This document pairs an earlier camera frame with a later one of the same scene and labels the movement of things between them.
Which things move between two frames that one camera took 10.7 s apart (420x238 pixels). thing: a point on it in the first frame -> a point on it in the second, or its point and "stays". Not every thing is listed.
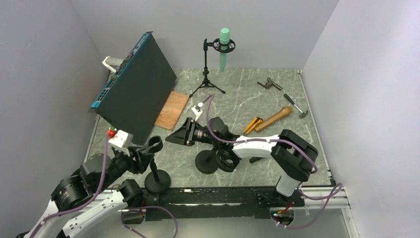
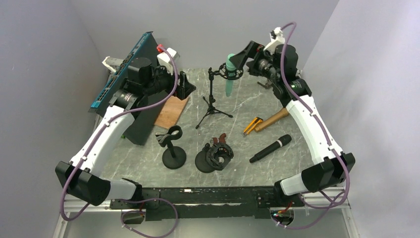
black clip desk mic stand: x=156 y=181 -> x=174 y=157
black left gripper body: x=126 y=161 -> x=165 y=82
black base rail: x=187 y=203 stays
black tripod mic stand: x=221 y=45 -> x=238 y=73
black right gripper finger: x=184 y=135 -> x=252 y=49
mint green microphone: x=224 y=39 -> x=231 y=69
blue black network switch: x=131 y=98 stays
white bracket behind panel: x=112 y=62 stays
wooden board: x=171 y=110 stays
